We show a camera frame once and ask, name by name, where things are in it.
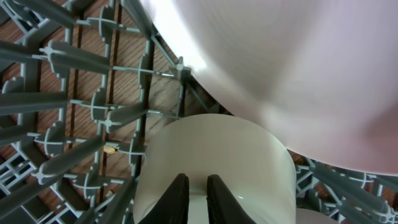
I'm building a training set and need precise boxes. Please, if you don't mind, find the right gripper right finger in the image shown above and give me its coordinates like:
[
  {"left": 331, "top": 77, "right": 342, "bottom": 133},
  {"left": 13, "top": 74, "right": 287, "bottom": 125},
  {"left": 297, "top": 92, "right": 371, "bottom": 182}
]
[{"left": 206, "top": 174, "right": 256, "bottom": 224}]

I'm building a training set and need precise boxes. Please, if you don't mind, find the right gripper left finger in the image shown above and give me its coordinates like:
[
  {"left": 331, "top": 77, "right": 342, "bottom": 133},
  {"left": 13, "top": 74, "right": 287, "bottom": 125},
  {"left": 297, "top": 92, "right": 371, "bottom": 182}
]
[{"left": 139, "top": 173, "right": 189, "bottom": 224}]

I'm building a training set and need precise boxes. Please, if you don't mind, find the light green bowl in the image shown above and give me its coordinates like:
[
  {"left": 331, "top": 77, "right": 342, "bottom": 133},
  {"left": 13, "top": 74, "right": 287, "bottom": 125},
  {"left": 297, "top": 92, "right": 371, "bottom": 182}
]
[{"left": 133, "top": 114, "right": 296, "bottom": 223}]

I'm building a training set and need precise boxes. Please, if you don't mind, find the pink round plate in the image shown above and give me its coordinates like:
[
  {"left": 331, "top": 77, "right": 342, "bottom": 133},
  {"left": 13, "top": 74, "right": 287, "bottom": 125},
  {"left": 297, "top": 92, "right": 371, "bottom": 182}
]
[{"left": 141, "top": 0, "right": 397, "bottom": 175}]

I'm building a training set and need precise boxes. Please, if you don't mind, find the grey dishwasher rack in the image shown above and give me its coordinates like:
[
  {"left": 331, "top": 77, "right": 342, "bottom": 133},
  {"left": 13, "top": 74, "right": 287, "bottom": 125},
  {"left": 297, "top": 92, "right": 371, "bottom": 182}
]
[{"left": 1, "top": 1, "right": 397, "bottom": 223}]

